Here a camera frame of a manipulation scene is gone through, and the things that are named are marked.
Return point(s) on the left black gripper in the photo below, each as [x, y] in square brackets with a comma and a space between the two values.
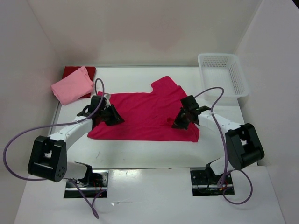
[116, 118]

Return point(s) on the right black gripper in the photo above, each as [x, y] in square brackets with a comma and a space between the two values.
[177, 123]

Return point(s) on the crimson t shirt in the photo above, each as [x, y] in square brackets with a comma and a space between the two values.
[148, 116]

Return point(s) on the pink t shirt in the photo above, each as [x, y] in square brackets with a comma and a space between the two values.
[72, 87]

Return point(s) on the dark red t shirt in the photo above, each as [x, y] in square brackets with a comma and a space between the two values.
[70, 69]

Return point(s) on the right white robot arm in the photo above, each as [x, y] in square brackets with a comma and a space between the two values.
[242, 144]

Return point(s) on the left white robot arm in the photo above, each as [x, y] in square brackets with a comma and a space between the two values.
[48, 158]

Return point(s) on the white plastic basket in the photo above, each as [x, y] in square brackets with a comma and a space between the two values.
[223, 70]

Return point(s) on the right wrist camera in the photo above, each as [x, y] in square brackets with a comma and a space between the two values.
[189, 103]

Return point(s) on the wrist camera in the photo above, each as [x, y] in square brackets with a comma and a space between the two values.
[99, 103]
[189, 103]

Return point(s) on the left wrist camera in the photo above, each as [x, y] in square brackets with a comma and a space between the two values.
[99, 103]

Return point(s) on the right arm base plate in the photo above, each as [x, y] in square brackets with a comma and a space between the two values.
[202, 185]

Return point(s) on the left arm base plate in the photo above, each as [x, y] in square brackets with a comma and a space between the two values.
[96, 186]

